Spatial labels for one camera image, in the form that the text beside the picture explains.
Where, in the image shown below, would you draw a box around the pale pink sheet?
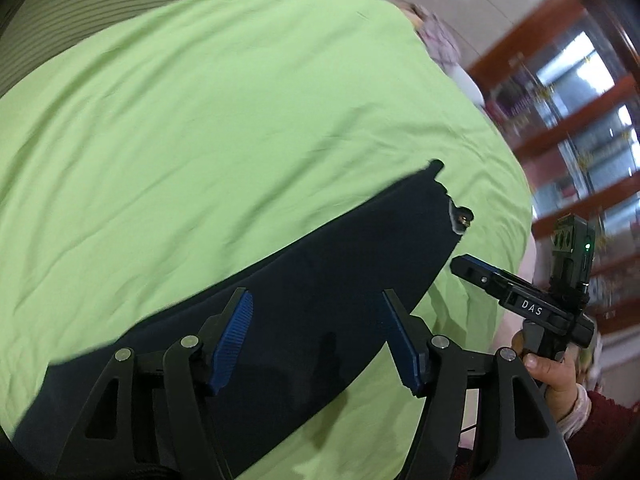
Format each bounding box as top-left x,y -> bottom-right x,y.
515,217 -> 555,291

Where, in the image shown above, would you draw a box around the dark navy pants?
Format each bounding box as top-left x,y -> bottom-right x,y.
10,159 -> 475,480

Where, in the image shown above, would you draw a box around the white pillow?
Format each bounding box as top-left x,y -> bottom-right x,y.
447,62 -> 487,110

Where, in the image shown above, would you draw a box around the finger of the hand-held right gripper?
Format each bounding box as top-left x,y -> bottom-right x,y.
450,254 -> 516,302

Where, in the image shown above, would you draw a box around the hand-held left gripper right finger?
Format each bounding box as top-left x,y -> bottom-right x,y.
381,288 -> 577,480

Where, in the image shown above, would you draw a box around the person's right hand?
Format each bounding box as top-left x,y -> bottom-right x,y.
511,331 -> 579,420

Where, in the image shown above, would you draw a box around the light green bed sheet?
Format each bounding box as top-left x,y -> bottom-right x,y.
0,0 -> 535,480

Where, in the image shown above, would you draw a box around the wooden glass cabinet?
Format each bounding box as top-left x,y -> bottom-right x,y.
466,0 -> 640,341

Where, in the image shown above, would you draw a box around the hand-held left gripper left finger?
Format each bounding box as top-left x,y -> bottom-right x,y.
52,287 -> 255,480

